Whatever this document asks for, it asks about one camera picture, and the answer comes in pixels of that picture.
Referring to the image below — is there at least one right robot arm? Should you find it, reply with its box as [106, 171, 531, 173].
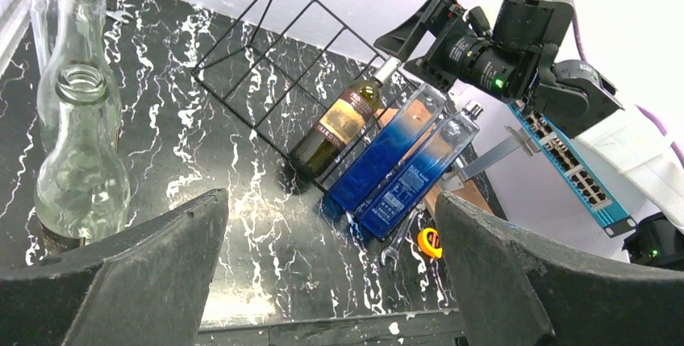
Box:
[374, 0, 622, 211]

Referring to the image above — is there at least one blue square bottle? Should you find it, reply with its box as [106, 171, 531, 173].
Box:
[328, 83, 447, 212]
[358, 100, 483, 240]

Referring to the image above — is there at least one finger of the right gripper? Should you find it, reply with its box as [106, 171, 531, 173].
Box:
[403, 57, 455, 92]
[373, 0, 465, 62]

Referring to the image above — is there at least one silver combination wrench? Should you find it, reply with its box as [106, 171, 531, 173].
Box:
[380, 201, 426, 271]

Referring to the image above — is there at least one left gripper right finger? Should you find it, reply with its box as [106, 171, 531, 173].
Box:
[435, 192, 683, 345]

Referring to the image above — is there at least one tall clear glass bottle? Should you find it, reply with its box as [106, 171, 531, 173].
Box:
[31, 0, 122, 152]

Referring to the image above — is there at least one blue-faced network switch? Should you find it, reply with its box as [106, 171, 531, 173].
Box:
[508, 102, 636, 238]

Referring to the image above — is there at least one yellow tape measure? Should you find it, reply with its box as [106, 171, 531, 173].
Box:
[416, 227, 443, 259]

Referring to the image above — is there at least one small wrench at back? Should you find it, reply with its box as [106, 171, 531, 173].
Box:
[106, 10, 134, 24]

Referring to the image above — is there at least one black wire wine rack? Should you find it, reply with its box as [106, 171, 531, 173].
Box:
[192, 0, 387, 193]

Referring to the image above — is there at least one green wine bottle tan label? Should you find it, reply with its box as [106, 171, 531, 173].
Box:
[289, 57, 402, 179]

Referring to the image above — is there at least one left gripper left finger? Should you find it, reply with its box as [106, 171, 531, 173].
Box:
[1, 189, 229, 345]

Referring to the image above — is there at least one short clear glass bottle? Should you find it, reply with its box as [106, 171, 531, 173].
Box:
[34, 64, 131, 256]

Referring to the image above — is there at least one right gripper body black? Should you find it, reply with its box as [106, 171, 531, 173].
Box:
[421, 6, 540, 103]

